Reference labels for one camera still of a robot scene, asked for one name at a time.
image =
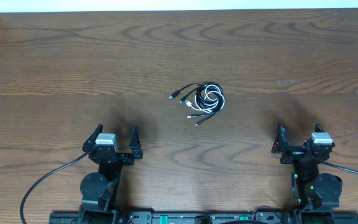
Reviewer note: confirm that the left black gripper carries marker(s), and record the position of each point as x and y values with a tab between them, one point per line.
114	157

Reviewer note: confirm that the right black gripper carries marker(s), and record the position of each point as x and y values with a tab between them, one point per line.
281	143

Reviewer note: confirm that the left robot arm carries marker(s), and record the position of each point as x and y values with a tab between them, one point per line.
99	189

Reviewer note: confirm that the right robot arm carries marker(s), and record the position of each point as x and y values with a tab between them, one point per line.
318	193

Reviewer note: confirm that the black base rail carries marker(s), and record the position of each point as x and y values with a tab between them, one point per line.
262	216

